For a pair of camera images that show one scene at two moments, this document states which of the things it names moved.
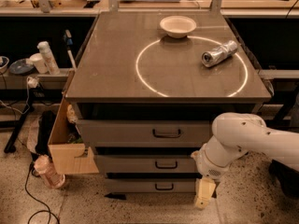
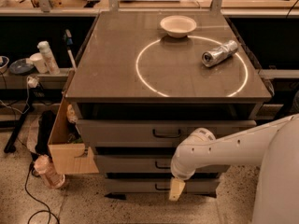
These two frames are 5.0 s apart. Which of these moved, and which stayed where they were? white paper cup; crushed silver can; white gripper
Moved: white gripper
Stayed: crushed silver can; white paper cup
